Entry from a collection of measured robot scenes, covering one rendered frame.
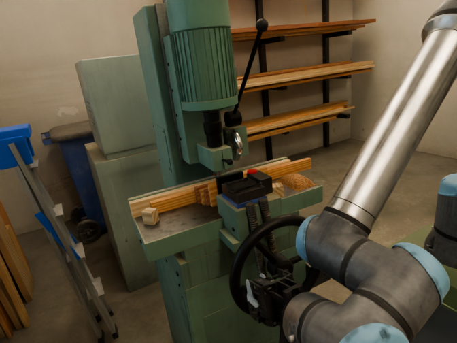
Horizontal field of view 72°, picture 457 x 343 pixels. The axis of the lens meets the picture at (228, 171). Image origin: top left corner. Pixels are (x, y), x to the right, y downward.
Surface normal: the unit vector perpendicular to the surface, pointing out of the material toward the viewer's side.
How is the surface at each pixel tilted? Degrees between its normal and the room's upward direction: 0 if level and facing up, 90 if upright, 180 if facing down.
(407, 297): 41
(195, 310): 90
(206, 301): 90
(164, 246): 90
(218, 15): 90
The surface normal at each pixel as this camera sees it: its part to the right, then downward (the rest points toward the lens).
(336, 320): -0.54, -0.83
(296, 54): 0.48, 0.25
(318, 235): -0.64, -0.53
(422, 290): 0.13, -0.40
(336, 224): -0.40, -0.37
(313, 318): -0.74, -0.63
